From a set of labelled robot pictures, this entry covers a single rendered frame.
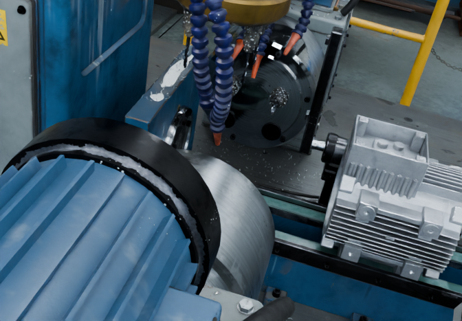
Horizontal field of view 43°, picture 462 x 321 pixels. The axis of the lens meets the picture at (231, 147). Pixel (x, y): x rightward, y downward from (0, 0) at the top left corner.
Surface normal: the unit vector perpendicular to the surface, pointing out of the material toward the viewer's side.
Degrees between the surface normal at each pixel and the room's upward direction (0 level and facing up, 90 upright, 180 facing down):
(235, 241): 39
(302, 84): 90
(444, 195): 88
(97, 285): 31
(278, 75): 90
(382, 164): 90
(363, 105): 0
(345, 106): 0
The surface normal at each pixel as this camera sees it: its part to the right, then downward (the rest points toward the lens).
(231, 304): 0.16, -0.82
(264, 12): 0.47, 0.55
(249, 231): 0.81, -0.37
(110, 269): 0.63, -0.56
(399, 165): -0.25, 0.50
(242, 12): 0.16, 0.57
